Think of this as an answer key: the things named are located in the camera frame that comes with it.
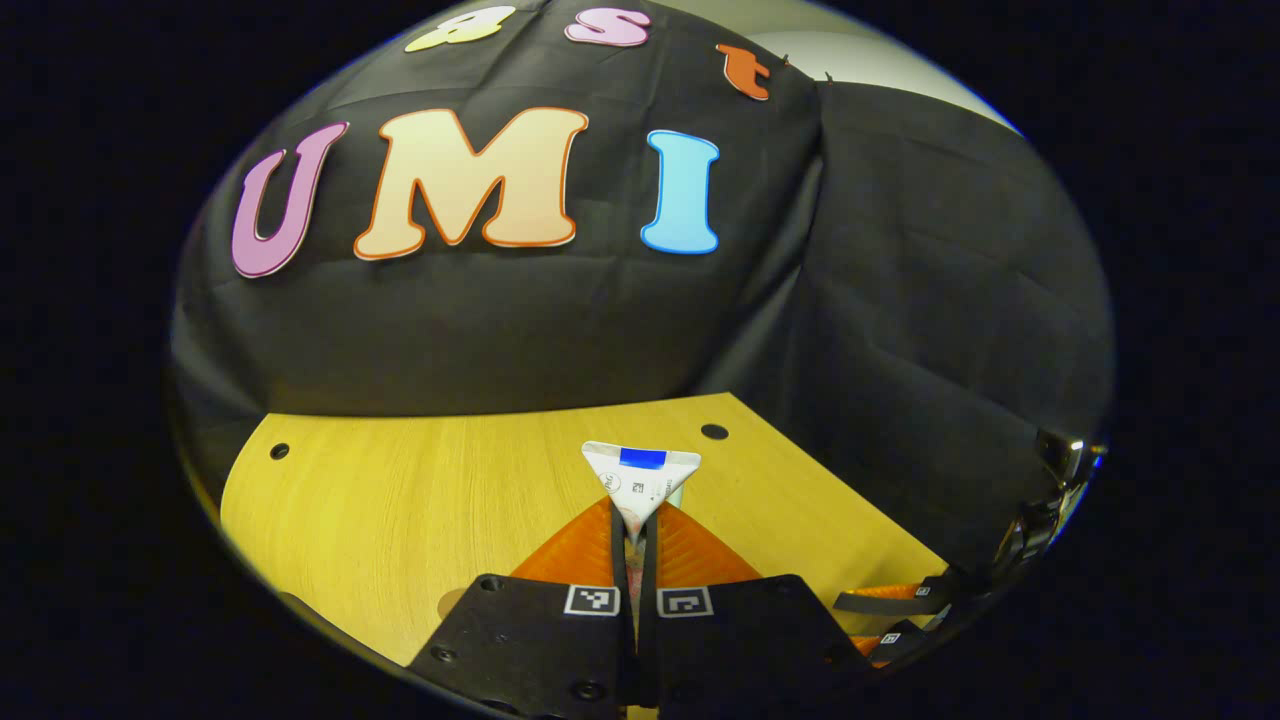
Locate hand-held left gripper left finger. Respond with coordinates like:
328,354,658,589
405,496,639,719

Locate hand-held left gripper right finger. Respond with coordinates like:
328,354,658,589
640,500,873,716

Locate white toothpaste tube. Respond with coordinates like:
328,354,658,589
582,440,703,549

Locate black backdrop cloth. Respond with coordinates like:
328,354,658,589
170,0,1116,581

